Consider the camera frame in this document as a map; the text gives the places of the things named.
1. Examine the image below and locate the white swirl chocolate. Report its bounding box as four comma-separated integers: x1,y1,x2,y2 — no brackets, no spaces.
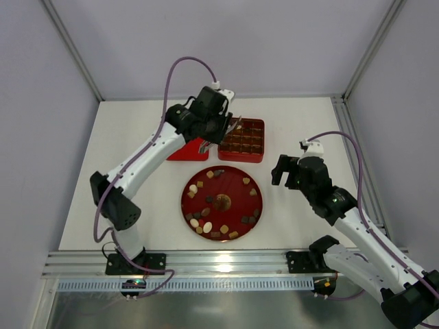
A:
190,219,199,228

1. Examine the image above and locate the purple cable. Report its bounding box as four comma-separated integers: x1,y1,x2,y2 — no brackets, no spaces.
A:
305,130,439,328
94,56,219,298

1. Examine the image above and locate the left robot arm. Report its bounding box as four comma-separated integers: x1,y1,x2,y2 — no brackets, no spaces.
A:
90,86,235,261

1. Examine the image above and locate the red tin lid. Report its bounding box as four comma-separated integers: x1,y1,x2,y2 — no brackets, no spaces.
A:
167,138,209,161

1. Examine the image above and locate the slotted cable duct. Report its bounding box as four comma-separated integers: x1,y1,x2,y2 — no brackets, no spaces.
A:
56,276,314,293

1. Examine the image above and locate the round red tray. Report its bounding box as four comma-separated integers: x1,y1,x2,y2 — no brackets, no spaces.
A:
180,165,264,242

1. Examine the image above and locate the right side rail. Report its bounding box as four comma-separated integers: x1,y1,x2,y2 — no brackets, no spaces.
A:
331,95,387,227

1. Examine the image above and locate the red chocolate box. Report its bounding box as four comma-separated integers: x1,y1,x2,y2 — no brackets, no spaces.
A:
217,118,265,163

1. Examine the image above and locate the white round chocolate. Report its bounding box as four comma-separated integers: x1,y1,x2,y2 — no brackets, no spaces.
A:
189,184,198,193

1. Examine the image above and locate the brown oval chocolate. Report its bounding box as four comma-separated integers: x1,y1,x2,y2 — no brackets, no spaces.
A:
201,208,211,217

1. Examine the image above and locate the aluminium front rail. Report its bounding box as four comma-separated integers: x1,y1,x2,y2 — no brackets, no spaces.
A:
40,248,354,279

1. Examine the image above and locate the right frame post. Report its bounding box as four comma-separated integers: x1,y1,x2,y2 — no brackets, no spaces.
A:
342,0,407,102

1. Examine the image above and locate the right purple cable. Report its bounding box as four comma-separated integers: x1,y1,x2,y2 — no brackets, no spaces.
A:
305,130,439,328

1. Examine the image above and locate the white oval chocolate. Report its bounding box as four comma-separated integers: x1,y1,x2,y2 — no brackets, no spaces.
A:
202,222,213,234

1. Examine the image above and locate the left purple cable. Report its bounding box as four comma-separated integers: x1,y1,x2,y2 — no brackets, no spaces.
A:
94,56,219,298

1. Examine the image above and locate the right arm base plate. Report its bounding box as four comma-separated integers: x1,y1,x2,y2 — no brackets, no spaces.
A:
285,251,335,274

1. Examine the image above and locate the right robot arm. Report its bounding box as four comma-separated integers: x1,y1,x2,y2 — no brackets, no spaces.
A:
271,141,438,328

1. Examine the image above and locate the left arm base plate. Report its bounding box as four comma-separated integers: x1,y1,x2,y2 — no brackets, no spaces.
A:
105,252,167,276

